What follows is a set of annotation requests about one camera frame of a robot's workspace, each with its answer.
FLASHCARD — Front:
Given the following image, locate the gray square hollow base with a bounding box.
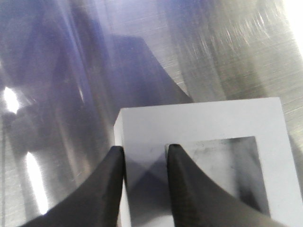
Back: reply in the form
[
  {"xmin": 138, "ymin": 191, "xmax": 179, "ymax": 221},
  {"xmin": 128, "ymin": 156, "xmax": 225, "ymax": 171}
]
[{"xmin": 114, "ymin": 97, "xmax": 303, "ymax": 227}]

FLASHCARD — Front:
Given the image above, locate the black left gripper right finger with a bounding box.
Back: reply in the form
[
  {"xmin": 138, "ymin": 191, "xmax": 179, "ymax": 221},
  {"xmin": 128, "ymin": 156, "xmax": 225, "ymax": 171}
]
[{"xmin": 166, "ymin": 144, "xmax": 283, "ymax": 227}]

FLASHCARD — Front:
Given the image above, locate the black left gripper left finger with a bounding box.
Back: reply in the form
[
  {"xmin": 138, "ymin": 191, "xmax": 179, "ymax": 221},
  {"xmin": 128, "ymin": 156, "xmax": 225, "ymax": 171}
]
[{"xmin": 25, "ymin": 146, "xmax": 125, "ymax": 227}]

